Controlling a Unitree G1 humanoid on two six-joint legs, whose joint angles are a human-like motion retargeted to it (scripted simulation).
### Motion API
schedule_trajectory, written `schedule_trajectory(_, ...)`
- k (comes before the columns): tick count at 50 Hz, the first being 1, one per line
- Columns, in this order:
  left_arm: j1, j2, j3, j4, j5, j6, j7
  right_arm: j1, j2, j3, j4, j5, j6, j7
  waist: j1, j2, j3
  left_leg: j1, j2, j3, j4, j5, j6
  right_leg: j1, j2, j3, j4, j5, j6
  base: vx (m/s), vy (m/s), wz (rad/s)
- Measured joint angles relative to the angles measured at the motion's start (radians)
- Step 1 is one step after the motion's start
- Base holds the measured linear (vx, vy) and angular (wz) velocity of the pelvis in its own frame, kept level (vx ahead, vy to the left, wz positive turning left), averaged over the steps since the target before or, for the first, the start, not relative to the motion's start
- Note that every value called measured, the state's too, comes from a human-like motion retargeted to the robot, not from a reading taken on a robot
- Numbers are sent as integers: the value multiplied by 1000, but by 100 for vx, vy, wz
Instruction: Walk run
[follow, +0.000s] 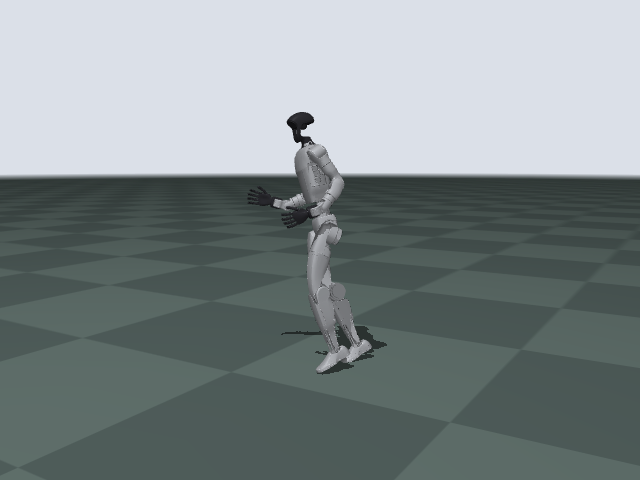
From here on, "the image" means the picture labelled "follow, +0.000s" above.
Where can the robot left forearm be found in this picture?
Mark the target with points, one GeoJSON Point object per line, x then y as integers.
{"type": "Point", "coordinates": [330, 196]}

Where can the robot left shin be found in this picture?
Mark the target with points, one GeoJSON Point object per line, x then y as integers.
{"type": "Point", "coordinates": [325, 316]}

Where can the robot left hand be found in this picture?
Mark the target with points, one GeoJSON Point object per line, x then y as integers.
{"type": "Point", "coordinates": [300, 215]}

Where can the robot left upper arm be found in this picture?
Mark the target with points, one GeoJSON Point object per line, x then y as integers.
{"type": "Point", "coordinates": [319, 155]}

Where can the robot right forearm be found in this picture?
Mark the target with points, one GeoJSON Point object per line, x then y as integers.
{"type": "Point", "coordinates": [296, 201]}

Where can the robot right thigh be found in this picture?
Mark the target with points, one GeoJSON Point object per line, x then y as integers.
{"type": "Point", "coordinates": [337, 290]}

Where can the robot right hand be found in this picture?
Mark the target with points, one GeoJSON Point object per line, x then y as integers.
{"type": "Point", "coordinates": [264, 198]}

